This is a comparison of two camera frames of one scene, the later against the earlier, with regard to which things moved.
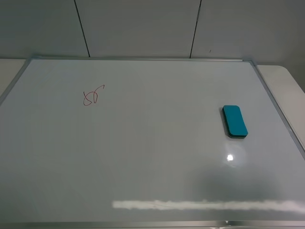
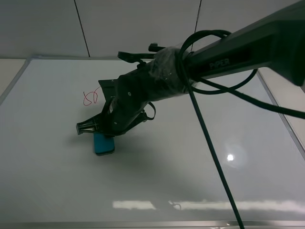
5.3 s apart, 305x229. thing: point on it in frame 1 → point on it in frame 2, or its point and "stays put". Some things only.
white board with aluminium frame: [127, 143] stays put
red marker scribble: [85, 96] stays put
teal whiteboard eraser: [234, 121] → [103, 145]
